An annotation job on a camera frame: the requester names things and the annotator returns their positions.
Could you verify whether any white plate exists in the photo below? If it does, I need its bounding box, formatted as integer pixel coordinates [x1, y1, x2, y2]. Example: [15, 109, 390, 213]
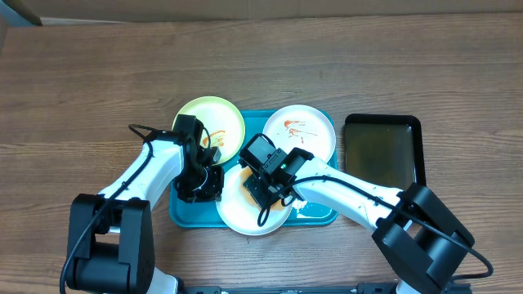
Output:
[262, 105, 336, 163]
[216, 164, 292, 236]

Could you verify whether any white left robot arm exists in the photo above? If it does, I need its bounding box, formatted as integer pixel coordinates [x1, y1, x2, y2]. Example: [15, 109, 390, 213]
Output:
[59, 114, 224, 293]

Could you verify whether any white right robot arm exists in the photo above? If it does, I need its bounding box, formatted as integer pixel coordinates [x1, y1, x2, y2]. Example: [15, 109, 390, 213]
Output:
[240, 148, 474, 293]

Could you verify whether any black water tray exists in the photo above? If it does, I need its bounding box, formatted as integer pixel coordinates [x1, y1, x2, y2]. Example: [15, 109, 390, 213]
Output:
[343, 114, 427, 190]

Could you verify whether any yellow plate with sauce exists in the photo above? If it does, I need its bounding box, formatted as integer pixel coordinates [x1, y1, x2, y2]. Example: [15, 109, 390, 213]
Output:
[177, 96, 246, 164]

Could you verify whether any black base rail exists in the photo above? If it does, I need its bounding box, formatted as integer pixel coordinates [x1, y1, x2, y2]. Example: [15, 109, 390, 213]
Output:
[175, 281, 473, 294]

